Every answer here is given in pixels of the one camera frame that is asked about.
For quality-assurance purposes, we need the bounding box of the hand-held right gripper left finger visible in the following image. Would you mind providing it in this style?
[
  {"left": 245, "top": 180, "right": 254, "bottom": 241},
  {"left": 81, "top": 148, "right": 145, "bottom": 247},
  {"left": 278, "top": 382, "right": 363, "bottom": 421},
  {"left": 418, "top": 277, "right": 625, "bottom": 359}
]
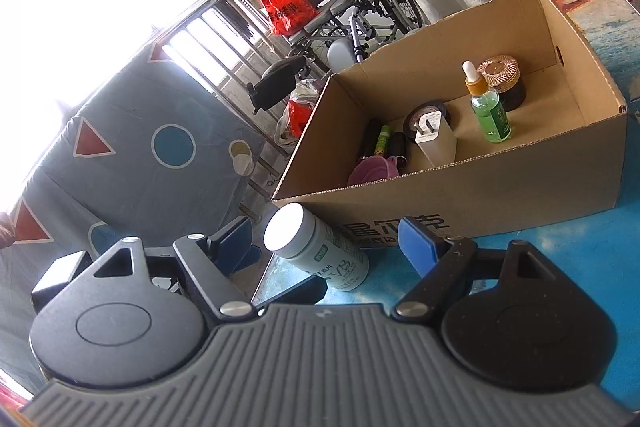
[{"left": 92, "top": 216, "right": 261, "bottom": 321}]

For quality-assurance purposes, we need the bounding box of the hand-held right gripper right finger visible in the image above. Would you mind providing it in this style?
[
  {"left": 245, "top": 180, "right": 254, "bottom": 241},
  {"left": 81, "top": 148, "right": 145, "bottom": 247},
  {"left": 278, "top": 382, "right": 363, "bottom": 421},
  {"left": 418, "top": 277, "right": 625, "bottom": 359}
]
[{"left": 392, "top": 216, "right": 551, "bottom": 321}]

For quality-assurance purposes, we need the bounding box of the pink silicone cup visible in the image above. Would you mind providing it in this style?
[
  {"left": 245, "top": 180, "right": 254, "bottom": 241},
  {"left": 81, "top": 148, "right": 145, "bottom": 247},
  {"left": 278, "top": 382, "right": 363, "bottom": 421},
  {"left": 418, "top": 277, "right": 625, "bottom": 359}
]
[{"left": 347, "top": 155, "right": 405, "bottom": 186}]

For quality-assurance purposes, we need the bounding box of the white supplement bottle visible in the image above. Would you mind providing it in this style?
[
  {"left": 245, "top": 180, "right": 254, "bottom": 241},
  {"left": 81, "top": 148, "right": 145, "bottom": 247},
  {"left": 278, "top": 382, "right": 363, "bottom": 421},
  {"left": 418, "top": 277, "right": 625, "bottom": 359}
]
[{"left": 263, "top": 203, "right": 371, "bottom": 293}]

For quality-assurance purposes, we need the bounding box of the brown cardboard box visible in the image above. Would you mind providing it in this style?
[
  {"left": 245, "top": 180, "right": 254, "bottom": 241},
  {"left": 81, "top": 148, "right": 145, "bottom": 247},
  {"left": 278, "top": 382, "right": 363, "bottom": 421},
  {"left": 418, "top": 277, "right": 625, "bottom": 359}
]
[{"left": 270, "top": 0, "right": 628, "bottom": 250}]

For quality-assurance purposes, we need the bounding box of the white charger plug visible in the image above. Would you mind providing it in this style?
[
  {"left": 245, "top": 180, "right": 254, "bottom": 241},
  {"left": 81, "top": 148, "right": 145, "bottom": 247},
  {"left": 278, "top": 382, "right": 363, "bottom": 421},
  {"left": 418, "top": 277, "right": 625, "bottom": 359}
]
[{"left": 414, "top": 113, "right": 458, "bottom": 168}]

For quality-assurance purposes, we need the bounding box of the green lip balm tube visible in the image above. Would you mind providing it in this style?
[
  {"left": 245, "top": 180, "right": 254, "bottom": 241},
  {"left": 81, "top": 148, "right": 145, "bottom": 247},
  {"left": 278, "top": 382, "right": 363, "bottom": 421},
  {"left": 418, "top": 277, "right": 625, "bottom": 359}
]
[{"left": 376, "top": 124, "right": 394, "bottom": 158}]

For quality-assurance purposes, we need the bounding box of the black electrical tape roll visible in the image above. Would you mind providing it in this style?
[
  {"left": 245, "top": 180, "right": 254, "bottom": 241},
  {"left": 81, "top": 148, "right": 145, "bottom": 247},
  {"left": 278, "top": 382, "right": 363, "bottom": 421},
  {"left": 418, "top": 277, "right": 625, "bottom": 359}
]
[{"left": 405, "top": 99, "right": 463, "bottom": 142}]

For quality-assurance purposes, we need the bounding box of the green dropper bottle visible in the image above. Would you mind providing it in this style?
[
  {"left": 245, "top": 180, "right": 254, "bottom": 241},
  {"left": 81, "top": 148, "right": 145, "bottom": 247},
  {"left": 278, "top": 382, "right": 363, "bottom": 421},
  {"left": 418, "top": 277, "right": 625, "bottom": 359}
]
[{"left": 462, "top": 61, "right": 513, "bottom": 144}]

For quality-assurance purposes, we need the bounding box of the gold lid cosmetic jar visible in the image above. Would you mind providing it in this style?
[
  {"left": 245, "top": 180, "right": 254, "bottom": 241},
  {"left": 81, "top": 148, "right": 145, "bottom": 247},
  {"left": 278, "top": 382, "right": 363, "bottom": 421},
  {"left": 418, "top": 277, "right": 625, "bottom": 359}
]
[{"left": 475, "top": 53, "right": 527, "bottom": 112}]

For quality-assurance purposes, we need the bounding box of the blue patterned bed sheet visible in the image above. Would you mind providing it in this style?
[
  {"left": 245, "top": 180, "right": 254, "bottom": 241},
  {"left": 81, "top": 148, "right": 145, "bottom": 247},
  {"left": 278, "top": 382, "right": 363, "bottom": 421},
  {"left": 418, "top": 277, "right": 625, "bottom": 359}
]
[{"left": 0, "top": 42, "right": 266, "bottom": 398}]

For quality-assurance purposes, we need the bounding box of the white plastic bag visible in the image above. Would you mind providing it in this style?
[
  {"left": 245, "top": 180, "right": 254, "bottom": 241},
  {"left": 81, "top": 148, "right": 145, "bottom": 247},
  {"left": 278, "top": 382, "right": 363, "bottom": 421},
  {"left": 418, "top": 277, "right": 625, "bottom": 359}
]
[{"left": 272, "top": 79, "right": 328, "bottom": 146}]

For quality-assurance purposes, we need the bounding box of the red plastic bag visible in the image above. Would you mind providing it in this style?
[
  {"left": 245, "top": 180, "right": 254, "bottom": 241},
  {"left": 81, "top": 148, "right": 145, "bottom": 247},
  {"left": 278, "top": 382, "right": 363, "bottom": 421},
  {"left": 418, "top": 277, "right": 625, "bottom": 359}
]
[
  {"left": 287, "top": 99, "right": 316, "bottom": 138},
  {"left": 251, "top": 0, "right": 317, "bottom": 35}
]

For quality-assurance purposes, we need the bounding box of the metal railing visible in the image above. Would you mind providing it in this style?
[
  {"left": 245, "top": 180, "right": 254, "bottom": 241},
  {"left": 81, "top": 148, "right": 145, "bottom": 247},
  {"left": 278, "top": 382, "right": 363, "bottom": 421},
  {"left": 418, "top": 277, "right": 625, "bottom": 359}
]
[{"left": 150, "top": 0, "right": 311, "bottom": 208}]

